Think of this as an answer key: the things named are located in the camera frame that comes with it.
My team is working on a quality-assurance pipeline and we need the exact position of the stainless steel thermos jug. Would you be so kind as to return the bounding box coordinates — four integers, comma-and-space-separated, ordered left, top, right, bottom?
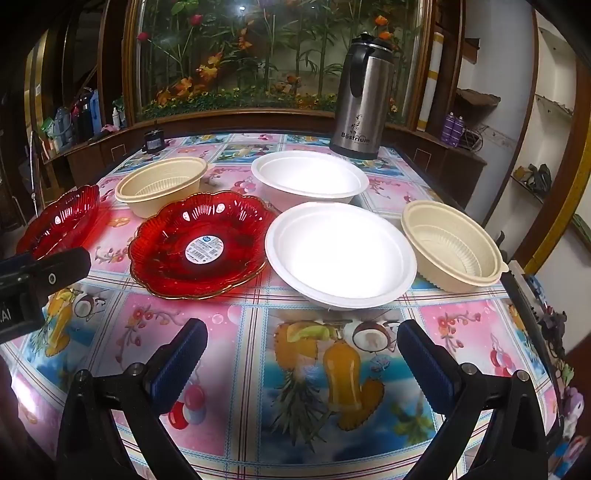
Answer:
329, 32, 402, 161

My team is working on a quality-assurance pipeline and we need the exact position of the cream embossed plate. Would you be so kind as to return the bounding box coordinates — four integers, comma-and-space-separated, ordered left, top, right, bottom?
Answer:
401, 199, 510, 294

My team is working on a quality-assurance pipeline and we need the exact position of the artificial flower display case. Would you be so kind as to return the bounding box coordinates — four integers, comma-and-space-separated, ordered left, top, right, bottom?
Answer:
127, 0, 432, 124

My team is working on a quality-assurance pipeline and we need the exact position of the blue thermos flask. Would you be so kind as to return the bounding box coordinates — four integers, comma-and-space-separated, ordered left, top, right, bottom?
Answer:
90, 90, 103, 135

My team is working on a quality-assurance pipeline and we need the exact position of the rolled white yellow poster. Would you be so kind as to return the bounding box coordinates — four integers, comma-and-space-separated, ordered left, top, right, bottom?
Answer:
417, 32, 447, 133

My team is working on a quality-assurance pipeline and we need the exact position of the grey-blue water jug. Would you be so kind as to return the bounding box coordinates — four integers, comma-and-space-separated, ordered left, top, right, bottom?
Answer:
53, 107, 75, 145

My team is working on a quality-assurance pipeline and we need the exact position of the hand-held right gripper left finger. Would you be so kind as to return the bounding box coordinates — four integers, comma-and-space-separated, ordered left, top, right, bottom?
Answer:
58, 318, 208, 480

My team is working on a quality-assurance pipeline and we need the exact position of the brown wooden cabinet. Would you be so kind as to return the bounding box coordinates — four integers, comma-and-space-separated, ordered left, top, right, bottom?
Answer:
44, 117, 488, 210

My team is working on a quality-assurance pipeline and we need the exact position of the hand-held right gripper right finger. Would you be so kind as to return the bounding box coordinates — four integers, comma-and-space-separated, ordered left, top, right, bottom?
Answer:
397, 318, 566, 480

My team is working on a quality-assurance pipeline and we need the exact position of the black thermos flask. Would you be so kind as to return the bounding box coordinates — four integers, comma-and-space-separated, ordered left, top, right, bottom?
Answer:
74, 99, 95, 142

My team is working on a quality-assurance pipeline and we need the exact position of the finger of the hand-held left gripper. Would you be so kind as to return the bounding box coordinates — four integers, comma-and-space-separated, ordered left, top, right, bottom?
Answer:
0, 247, 92, 301

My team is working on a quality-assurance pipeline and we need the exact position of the cream plastic bowl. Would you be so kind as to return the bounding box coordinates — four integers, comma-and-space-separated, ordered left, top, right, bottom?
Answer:
115, 157, 210, 219

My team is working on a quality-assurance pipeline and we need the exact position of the white foam bowl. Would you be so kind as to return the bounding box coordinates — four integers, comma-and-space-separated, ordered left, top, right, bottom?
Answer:
250, 151, 370, 213

